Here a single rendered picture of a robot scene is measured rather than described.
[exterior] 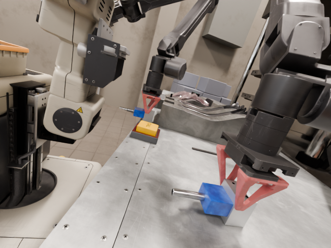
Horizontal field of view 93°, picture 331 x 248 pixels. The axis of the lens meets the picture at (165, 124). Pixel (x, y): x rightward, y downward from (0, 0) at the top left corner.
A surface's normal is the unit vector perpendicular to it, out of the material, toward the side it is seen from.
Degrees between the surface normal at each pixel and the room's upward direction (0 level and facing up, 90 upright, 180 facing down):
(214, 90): 90
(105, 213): 0
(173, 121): 90
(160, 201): 0
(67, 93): 90
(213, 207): 90
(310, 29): 58
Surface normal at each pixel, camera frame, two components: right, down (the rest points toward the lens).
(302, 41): -0.11, -0.29
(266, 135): -0.36, 0.18
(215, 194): 0.28, -0.91
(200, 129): -0.06, 0.30
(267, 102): -0.75, -0.01
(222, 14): 0.15, 0.36
